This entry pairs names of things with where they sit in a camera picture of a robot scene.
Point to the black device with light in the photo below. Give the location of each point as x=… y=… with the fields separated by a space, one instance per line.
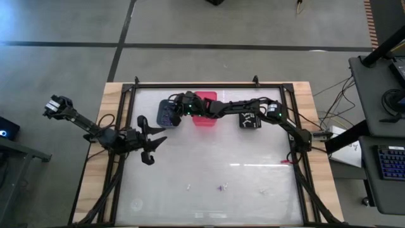
x=11 y=126

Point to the black laptop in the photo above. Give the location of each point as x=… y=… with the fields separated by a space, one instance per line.
x=399 y=71

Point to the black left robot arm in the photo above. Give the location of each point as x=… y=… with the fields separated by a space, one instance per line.
x=82 y=122

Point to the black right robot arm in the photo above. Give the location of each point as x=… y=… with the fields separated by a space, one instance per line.
x=237 y=106

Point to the black desk brace bar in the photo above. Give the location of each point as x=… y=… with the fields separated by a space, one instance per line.
x=345 y=137

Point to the black diagonal pole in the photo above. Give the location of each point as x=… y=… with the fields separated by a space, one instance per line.
x=379 y=52

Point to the black metal table frame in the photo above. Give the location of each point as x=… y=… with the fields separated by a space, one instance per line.
x=205 y=85

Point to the white box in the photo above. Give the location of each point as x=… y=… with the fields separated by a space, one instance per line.
x=338 y=130

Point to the black caster wheel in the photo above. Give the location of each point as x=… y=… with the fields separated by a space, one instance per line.
x=365 y=201

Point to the grey metal cart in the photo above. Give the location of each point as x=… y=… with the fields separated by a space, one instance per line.
x=25 y=151

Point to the black object on floor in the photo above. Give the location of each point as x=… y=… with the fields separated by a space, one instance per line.
x=215 y=2

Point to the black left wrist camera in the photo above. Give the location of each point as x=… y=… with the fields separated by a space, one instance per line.
x=148 y=158

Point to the white glossy table mat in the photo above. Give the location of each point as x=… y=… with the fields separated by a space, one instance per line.
x=205 y=206

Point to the grey-blue plastic bin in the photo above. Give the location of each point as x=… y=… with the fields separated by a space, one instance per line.
x=160 y=107

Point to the black frame clamp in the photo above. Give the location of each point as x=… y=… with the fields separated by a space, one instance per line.
x=136 y=80
x=255 y=79

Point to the dark grey desk top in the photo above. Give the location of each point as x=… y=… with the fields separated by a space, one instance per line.
x=370 y=95
x=370 y=190

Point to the pink plastic bin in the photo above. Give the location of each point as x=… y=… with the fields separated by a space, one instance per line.
x=205 y=122

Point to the black headphones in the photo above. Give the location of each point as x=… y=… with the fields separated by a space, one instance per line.
x=392 y=95

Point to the backlit black keyboard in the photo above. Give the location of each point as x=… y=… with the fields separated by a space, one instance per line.
x=392 y=163

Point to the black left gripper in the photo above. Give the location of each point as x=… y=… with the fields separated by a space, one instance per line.
x=139 y=139

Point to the white paper sheet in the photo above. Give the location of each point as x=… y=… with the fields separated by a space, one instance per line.
x=349 y=155

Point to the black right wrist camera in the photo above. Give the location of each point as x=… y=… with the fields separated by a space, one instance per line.
x=176 y=120

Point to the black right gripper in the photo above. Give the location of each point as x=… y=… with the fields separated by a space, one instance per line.
x=193 y=103

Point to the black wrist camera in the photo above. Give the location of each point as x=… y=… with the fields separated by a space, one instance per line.
x=176 y=120
x=148 y=158

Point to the dark mat with orange edge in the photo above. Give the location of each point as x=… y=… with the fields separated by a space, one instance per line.
x=389 y=19

